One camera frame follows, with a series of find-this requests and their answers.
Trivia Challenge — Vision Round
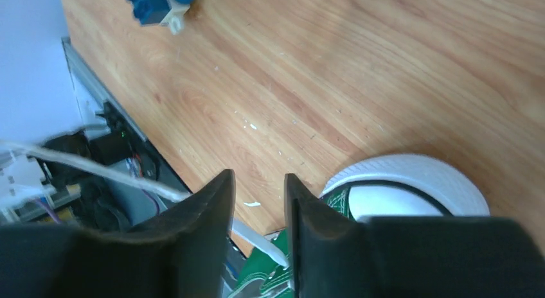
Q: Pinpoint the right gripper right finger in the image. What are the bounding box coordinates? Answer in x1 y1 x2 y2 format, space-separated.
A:
285 173 544 297

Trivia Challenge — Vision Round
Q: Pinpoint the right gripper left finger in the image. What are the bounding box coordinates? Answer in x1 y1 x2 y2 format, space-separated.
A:
0 168 237 298

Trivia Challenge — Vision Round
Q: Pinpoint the green canvas sneaker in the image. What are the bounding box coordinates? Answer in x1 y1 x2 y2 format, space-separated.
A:
228 153 490 297

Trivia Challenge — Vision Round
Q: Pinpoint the blue red toy car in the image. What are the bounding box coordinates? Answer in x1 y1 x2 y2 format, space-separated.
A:
127 0 195 35

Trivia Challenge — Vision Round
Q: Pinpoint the aluminium frame rail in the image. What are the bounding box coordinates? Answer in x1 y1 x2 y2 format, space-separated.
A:
61 37 148 142

